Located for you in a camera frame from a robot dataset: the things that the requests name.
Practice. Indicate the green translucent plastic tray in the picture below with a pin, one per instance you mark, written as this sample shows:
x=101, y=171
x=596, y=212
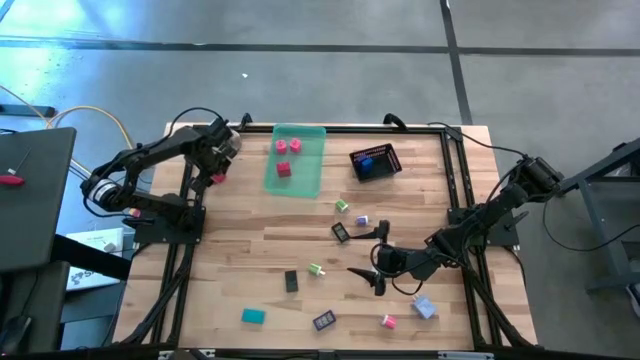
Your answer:
x=305, y=175

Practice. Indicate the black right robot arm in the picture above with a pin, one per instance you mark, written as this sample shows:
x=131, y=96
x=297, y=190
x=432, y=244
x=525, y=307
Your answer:
x=480, y=220

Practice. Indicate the black metal cart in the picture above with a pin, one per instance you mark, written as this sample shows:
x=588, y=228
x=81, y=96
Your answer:
x=595, y=215

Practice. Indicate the purple white cube charger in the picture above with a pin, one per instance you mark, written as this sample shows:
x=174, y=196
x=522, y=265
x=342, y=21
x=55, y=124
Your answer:
x=361, y=220

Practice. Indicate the black mesh basket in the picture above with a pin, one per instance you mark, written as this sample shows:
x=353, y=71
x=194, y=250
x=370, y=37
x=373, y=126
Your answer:
x=387, y=170

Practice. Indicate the black display meter module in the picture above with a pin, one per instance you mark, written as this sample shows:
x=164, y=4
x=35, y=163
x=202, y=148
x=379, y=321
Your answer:
x=340, y=232

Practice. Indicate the dark violet display module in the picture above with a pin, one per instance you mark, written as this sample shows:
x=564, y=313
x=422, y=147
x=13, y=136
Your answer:
x=324, y=320

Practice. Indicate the grey metal bracket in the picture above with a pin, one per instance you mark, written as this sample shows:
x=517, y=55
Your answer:
x=465, y=355
x=186, y=354

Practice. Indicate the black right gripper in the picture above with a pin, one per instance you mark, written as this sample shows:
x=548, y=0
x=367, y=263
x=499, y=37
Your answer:
x=394, y=259

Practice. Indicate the person's shoe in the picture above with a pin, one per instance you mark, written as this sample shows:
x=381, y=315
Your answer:
x=636, y=315

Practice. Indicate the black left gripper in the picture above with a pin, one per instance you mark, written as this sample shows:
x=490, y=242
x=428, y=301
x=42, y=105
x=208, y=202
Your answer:
x=215, y=142

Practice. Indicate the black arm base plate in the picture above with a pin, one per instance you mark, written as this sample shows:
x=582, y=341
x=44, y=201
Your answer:
x=150, y=234
x=505, y=235

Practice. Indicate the blue framed display module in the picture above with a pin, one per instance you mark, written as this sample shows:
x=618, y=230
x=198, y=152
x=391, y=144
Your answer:
x=366, y=165

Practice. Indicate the pink white plug charger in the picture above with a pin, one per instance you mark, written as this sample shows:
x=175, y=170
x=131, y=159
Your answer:
x=389, y=322

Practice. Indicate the red cube charger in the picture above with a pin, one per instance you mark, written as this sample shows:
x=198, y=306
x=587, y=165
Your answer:
x=283, y=169

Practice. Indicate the red rectangular block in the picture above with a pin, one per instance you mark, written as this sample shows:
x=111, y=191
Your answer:
x=219, y=178

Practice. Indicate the teal rectangular box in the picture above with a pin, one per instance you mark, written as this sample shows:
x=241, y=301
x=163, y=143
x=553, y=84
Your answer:
x=253, y=316

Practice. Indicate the black flat floor bar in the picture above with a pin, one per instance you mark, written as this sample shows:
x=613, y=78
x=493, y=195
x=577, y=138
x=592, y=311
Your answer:
x=25, y=111

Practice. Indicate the white cardboard box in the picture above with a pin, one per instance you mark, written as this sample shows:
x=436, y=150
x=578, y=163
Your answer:
x=92, y=237

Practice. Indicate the black metal table frame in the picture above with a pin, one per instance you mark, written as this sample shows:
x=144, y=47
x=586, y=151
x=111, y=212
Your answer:
x=350, y=129

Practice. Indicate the lavender plug charger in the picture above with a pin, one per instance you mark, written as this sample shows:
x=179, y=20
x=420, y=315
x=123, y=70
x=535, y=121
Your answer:
x=425, y=307

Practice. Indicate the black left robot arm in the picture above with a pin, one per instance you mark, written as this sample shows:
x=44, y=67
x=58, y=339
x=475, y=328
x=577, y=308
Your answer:
x=150, y=147

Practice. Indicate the green white cube charger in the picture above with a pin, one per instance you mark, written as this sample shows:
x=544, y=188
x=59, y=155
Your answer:
x=314, y=270
x=342, y=205

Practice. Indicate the black desk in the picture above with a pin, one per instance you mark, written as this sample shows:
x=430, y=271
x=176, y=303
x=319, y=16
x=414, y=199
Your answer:
x=35, y=215

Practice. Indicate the black low furniture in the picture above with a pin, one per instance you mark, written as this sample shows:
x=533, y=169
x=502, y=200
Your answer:
x=30, y=300

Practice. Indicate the pink cube charger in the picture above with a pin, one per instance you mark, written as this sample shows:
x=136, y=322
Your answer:
x=295, y=145
x=281, y=146

